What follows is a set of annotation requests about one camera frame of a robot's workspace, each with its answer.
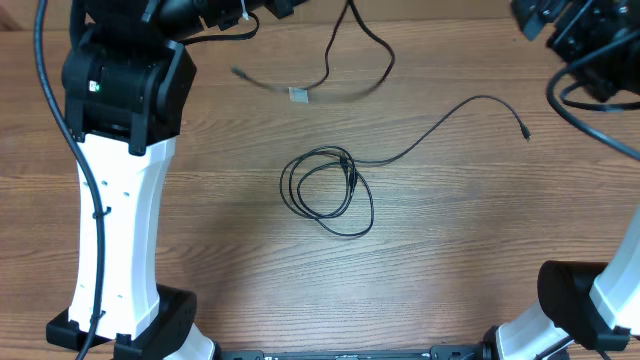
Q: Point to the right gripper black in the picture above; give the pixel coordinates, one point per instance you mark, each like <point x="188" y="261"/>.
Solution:
<point x="576" y="17"/>

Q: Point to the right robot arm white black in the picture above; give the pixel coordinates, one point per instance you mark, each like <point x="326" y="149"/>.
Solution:
<point x="593" y="304"/>

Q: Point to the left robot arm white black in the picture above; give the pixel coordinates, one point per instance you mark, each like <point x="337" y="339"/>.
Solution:
<point x="126" y="80"/>

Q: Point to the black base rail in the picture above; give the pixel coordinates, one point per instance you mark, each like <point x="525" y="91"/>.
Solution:
<point x="436" y="352"/>

